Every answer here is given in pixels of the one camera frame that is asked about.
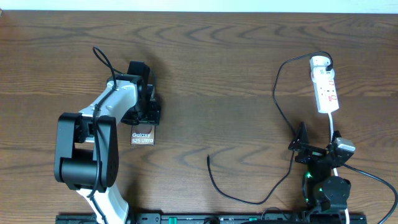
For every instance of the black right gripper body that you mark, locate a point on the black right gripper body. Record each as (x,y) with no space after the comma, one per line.
(314,170)

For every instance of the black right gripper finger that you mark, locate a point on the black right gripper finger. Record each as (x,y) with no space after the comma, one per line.
(335,137)
(300,141)

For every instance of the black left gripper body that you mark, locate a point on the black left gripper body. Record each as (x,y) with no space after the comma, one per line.
(148,116)

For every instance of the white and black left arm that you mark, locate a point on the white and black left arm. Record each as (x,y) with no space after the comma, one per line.
(86,152)

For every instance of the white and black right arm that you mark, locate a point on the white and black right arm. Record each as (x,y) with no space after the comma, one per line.
(323,191)

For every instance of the white surge protector power strip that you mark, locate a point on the white surge protector power strip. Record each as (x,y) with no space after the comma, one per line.
(325,90)

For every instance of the white USB wall charger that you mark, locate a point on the white USB wall charger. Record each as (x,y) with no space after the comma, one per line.
(320,67)

